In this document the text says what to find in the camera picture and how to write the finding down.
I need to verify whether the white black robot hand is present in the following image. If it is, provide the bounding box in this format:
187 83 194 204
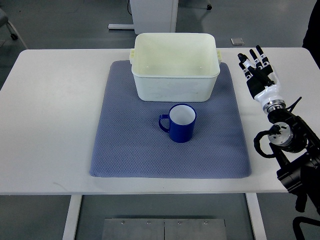
237 45 286 114

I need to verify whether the blue mug white inside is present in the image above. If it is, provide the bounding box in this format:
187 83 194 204
158 103 197 143

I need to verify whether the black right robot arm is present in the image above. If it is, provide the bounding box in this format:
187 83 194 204
253 99 320 213

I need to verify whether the white plastic box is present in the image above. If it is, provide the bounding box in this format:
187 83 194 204
129 33 220 103

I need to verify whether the small grey floor socket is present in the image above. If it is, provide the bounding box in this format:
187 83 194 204
230 37 245 46

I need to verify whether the person in dark clothes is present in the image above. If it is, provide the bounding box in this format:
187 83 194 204
302 0 320 68

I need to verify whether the black chair caster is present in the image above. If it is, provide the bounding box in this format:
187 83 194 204
206 4 213 11

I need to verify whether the right white table leg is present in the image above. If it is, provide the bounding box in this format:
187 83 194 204
245 193 267 240

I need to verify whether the white table leg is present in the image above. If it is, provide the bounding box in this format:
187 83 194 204
245 193 267 240
62 194 83 240

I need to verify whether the blue quilted mat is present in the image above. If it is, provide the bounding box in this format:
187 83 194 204
89 60 251 179

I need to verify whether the metal floor plate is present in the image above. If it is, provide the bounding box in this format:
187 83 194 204
102 218 227 240

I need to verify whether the left white table leg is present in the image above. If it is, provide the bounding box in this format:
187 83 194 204
62 194 83 240

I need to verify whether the grey office chair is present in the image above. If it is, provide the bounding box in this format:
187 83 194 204
0 9 29 50

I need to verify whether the white pedestal base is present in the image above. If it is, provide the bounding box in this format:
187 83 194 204
108 0 179 35

